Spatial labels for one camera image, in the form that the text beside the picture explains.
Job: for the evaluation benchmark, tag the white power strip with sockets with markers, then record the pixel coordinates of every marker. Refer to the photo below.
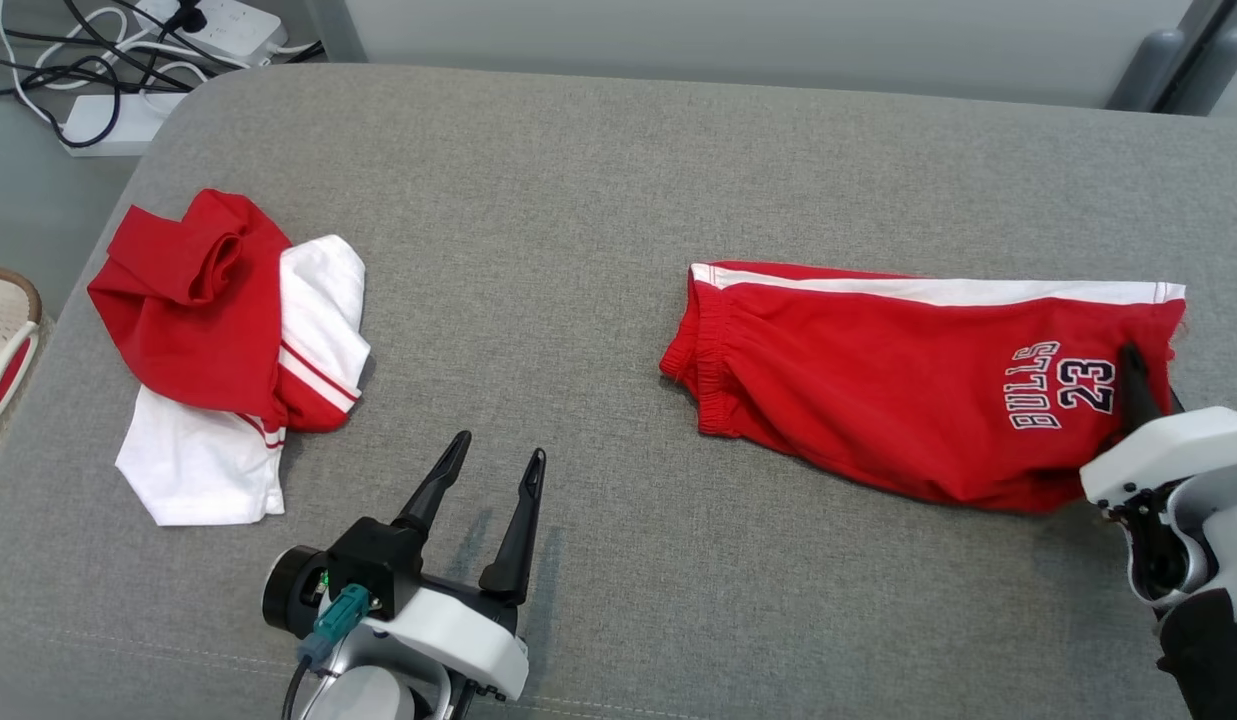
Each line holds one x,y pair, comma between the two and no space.
233,25

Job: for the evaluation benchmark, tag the beige woven basket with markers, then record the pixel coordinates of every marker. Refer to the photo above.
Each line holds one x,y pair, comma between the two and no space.
3,330

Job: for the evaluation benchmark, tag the grey partition foot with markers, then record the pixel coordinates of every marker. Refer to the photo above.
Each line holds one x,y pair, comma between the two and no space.
338,30
1218,75
1143,70

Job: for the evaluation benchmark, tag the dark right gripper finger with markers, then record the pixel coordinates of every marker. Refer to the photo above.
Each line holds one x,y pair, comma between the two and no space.
1175,403
1140,400

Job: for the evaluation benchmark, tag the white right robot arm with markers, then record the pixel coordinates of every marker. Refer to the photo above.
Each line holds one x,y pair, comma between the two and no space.
1218,600

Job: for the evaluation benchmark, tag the red Bulls 23 shorts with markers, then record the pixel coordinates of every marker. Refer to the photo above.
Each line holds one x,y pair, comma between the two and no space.
878,390

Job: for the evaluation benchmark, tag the plain white power strip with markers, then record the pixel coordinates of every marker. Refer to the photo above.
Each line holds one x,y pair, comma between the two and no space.
118,130

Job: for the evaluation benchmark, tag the red and white t-shirt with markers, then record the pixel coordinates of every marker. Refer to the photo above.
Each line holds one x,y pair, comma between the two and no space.
188,330

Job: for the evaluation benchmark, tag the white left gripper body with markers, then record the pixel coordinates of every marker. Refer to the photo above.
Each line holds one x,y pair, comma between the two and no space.
458,645

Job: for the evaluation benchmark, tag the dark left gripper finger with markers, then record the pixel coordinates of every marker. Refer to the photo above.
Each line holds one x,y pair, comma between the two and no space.
433,495
518,540

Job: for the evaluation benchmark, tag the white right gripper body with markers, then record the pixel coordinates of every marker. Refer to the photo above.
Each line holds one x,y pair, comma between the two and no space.
1168,450

